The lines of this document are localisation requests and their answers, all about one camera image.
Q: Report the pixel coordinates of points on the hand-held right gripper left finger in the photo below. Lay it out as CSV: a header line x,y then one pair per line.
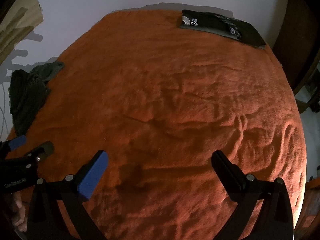
x,y
92,177

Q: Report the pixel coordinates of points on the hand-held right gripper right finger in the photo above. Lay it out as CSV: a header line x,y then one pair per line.
x,y
226,172

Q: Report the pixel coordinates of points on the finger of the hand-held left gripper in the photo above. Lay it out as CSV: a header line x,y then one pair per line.
x,y
17,141
46,148

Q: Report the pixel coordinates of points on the dark grey jeans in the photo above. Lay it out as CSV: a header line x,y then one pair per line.
x,y
25,97

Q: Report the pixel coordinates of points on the person's left hand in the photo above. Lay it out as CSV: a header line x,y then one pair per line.
x,y
19,215

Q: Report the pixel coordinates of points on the olive grey garment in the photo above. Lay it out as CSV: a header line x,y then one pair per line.
x,y
50,68

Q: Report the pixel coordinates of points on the orange blanket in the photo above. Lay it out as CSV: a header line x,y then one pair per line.
x,y
162,92

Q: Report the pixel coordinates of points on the dark wooden chair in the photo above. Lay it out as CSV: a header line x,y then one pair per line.
x,y
306,106

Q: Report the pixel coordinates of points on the beige cardboard sheet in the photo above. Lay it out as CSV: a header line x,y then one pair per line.
x,y
22,17

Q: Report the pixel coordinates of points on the dark wooden wardrobe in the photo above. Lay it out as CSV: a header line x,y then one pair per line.
x,y
297,17

